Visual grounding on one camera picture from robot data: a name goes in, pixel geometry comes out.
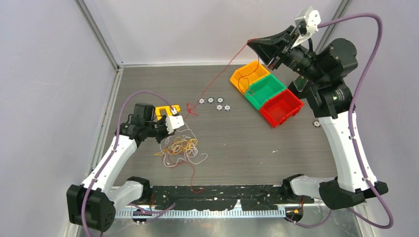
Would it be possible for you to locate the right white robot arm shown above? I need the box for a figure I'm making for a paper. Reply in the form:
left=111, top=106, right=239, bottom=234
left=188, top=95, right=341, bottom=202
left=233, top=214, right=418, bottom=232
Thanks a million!
left=247, top=26, right=388, bottom=210

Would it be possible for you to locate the green plastic bin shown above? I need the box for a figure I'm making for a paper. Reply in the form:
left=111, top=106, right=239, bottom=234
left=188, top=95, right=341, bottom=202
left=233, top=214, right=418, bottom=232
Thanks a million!
left=244, top=74, right=287, bottom=110

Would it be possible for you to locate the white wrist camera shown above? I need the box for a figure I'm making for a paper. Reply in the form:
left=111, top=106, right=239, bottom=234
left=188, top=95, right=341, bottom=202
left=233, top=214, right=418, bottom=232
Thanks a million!
left=291, top=6, right=321, bottom=48
left=165, top=115, right=184, bottom=134

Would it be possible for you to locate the yellow wire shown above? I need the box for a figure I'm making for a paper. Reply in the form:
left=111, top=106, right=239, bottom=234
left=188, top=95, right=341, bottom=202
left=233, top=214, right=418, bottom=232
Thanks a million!
left=154, top=137, right=199, bottom=157

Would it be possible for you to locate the orange plastic bin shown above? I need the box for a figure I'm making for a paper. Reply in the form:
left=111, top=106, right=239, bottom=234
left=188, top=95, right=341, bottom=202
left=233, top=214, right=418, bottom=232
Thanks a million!
left=229, top=60, right=270, bottom=95

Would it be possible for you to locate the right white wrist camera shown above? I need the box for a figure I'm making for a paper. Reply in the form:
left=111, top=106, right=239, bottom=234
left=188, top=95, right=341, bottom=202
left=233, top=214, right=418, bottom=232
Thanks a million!
left=291, top=6, right=321, bottom=48

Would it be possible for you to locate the red plastic bin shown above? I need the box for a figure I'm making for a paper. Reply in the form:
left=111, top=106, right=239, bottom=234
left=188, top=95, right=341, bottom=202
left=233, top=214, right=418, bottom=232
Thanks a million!
left=259, top=89, right=304, bottom=128

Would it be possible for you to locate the yellow triangular plastic stand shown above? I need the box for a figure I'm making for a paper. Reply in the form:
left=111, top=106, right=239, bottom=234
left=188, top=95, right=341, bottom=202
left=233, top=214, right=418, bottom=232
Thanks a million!
left=155, top=105, right=181, bottom=120

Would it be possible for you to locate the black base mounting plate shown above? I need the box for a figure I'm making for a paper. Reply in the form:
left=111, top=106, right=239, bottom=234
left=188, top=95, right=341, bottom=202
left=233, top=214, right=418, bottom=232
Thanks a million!
left=131, top=184, right=314, bottom=211

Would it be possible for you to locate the white perforated cable duct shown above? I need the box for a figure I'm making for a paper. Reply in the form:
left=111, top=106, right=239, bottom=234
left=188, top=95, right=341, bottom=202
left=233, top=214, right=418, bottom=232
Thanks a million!
left=116, top=207, right=286, bottom=219

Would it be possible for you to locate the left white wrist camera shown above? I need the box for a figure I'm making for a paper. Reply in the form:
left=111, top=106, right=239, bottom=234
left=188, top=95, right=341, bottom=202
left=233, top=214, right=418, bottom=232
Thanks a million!
left=165, top=115, right=184, bottom=134

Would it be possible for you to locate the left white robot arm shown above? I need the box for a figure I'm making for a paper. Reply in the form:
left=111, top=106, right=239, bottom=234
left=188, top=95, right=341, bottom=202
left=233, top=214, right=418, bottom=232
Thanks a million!
left=66, top=103, right=185, bottom=232

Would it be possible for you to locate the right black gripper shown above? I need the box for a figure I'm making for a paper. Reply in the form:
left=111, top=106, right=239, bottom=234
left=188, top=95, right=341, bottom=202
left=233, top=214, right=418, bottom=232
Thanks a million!
left=248, top=25, right=327, bottom=85

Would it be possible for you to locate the black stand with green display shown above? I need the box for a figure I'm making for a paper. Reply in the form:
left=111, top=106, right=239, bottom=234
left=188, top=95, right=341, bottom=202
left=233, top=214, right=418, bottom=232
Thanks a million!
left=288, top=76, right=312, bottom=99

